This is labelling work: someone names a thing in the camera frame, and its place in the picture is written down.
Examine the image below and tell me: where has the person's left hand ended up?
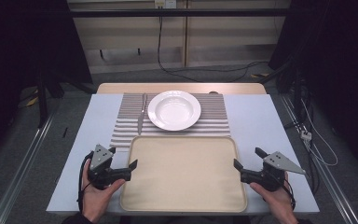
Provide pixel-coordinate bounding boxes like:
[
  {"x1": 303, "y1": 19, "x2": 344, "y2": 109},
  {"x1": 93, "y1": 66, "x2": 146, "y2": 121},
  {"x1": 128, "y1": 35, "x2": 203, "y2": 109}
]
[{"x1": 81, "y1": 159, "x2": 127, "y2": 224}]

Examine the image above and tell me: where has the silver fork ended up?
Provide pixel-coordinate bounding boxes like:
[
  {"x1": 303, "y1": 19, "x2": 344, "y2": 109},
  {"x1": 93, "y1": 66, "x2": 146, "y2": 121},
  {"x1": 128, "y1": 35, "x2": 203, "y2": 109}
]
[{"x1": 137, "y1": 92, "x2": 149, "y2": 136}]

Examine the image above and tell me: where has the long black floor cable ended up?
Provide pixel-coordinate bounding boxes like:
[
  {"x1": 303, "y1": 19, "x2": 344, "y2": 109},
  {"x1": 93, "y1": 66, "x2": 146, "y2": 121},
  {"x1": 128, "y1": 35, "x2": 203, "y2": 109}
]
[{"x1": 157, "y1": 15, "x2": 269, "y2": 84}]

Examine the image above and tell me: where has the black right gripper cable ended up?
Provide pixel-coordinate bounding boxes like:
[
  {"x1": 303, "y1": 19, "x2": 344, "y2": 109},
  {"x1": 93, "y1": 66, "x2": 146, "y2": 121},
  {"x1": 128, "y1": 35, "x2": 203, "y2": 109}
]
[{"x1": 282, "y1": 178, "x2": 296, "y2": 212}]

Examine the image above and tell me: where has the black metal stand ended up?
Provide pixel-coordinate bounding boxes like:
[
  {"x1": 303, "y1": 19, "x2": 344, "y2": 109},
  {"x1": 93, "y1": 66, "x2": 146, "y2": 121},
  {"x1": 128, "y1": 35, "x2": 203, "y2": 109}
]
[{"x1": 35, "y1": 69, "x2": 50, "y2": 129}]

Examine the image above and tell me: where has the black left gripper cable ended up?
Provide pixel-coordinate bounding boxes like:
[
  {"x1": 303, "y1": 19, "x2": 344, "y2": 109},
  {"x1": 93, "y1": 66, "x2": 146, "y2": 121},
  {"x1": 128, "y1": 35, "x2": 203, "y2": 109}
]
[{"x1": 76, "y1": 150, "x2": 95, "y2": 215}]

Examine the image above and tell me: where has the white wall outlet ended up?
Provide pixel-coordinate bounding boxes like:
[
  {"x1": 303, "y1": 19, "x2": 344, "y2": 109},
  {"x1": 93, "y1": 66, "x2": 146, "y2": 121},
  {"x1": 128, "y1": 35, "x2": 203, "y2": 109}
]
[{"x1": 154, "y1": 0, "x2": 178, "y2": 9}]

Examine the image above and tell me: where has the striped placemat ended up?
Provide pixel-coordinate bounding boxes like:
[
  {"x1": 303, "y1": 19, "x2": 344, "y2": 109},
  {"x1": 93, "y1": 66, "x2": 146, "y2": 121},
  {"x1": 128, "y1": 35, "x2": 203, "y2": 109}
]
[{"x1": 109, "y1": 91, "x2": 232, "y2": 153}]

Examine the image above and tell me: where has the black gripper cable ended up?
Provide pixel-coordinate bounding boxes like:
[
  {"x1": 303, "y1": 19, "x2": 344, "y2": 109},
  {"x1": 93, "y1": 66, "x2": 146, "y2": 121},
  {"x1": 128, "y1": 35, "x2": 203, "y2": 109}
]
[
  {"x1": 282, "y1": 178, "x2": 296, "y2": 212},
  {"x1": 76, "y1": 150, "x2": 95, "y2": 215}
]

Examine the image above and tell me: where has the white deep plate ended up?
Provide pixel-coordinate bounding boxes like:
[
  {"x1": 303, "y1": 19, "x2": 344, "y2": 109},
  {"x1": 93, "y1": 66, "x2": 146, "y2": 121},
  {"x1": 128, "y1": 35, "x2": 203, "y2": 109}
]
[{"x1": 146, "y1": 90, "x2": 202, "y2": 132}]

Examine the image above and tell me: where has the beige tray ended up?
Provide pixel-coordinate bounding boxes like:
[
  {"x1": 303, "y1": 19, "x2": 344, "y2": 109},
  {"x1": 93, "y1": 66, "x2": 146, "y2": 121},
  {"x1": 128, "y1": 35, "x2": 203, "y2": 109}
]
[{"x1": 118, "y1": 135, "x2": 249, "y2": 214}]

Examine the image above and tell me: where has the wooden table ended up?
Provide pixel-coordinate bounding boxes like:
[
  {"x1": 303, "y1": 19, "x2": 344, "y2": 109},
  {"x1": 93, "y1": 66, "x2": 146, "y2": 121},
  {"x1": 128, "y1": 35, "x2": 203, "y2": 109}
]
[{"x1": 96, "y1": 82, "x2": 268, "y2": 95}]

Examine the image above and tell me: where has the person's right hand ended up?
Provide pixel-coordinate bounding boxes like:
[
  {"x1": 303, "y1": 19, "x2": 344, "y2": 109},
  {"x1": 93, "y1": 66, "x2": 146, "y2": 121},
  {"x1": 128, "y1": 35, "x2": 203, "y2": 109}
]
[{"x1": 249, "y1": 171, "x2": 298, "y2": 224}]

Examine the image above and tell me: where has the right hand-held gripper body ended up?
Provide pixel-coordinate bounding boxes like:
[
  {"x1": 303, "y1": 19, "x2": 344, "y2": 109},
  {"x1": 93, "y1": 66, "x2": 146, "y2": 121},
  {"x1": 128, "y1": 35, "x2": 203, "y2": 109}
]
[{"x1": 240, "y1": 150, "x2": 308, "y2": 192}]

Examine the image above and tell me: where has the black horizontal beam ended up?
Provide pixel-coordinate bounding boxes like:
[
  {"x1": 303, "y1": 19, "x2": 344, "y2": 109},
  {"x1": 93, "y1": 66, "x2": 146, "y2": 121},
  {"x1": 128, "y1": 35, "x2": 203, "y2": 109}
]
[{"x1": 67, "y1": 7, "x2": 294, "y2": 19}]

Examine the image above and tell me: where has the metal floor rail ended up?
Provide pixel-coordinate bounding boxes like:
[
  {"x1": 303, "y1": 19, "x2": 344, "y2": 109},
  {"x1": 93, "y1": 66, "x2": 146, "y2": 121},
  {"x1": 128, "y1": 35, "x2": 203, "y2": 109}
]
[
  {"x1": 0, "y1": 104, "x2": 62, "y2": 224},
  {"x1": 279, "y1": 92, "x2": 358, "y2": 224}
]

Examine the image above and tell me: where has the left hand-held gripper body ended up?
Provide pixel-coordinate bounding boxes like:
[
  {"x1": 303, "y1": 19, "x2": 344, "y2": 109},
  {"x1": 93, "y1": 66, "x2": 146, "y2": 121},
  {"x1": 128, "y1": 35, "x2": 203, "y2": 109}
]
[{"x1": 87, "y1": 144, "x2": 133, "y2": 191}]

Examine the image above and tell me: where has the white cable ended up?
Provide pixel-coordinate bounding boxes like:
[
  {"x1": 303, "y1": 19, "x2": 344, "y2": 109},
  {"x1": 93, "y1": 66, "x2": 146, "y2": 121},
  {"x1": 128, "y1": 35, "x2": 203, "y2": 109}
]
[{"x1": 300, "y1": 98, "x2": 339, "y2": 167}]

